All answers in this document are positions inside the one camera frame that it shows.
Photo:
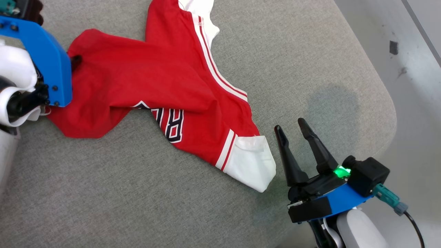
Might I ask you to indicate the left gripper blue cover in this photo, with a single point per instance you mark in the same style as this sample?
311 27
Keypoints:
57 69

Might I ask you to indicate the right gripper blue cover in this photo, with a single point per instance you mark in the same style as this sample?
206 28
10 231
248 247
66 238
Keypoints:
320 203

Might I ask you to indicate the red Bulls basketball jersey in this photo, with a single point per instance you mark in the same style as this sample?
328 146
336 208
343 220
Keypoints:
137 69

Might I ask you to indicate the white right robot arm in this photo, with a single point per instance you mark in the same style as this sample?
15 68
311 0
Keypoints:
358 230

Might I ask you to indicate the small dark floor object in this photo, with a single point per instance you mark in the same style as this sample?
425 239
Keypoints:
393 47

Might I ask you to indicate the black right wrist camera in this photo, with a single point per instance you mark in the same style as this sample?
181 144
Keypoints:
370 175

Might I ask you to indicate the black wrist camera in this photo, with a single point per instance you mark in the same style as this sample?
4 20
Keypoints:
370 175
29 12

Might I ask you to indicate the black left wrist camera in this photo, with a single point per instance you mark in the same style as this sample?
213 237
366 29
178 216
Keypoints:
29 12

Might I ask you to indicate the teal left camera connector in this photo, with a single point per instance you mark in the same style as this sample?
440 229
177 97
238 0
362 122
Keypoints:
7 6

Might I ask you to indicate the teal camera connector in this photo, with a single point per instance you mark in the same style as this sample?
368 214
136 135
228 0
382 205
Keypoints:
7 6
387 198

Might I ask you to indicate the teal right camera connector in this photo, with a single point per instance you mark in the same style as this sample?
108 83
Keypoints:
387 198

